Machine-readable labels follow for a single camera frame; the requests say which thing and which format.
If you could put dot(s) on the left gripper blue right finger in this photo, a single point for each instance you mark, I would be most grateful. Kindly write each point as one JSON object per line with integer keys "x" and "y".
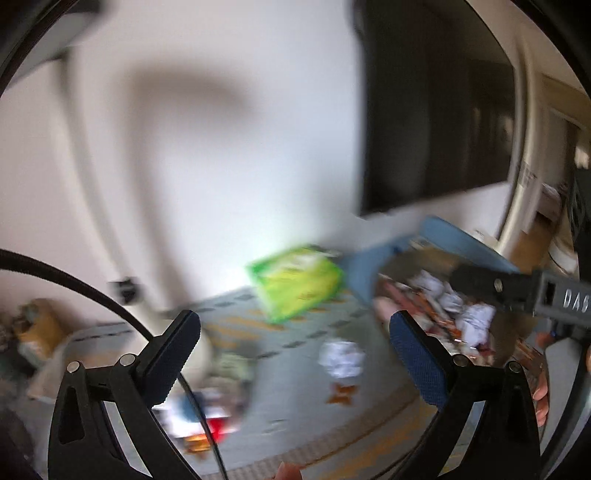
{"x": 505, "y": 443}

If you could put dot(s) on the person's hand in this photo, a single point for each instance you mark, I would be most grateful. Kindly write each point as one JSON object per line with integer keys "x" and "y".
{"x": 540, "y": 396}

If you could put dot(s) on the black wall television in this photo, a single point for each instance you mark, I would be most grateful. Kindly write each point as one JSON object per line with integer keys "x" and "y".
{"x": 440, "y": 102}

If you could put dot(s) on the brown pen holder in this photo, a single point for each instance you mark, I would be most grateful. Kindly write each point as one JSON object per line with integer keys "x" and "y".
{"x": 38, "y": 331}

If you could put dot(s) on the green tissue box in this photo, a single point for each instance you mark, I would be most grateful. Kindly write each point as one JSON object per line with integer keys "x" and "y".
{"x": 293, "y": 281}

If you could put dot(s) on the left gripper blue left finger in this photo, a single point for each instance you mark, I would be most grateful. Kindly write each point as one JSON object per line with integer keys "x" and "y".
{"x": 83, "y": 444}

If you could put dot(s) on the patterned table mat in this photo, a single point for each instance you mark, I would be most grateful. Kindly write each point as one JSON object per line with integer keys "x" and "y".
{"x": 294, "y": 411}

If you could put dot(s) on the white desk lamp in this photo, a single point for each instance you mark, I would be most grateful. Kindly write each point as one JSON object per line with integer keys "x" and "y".
{"x": 34, "y": 33}

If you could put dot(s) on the brown woven basket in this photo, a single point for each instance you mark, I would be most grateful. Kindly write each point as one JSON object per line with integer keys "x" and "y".
{"x": 418, "y": 281}

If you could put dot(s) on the crumpled white paper ball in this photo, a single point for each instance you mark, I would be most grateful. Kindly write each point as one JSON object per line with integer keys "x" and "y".
{"x": 341, "y": 358}

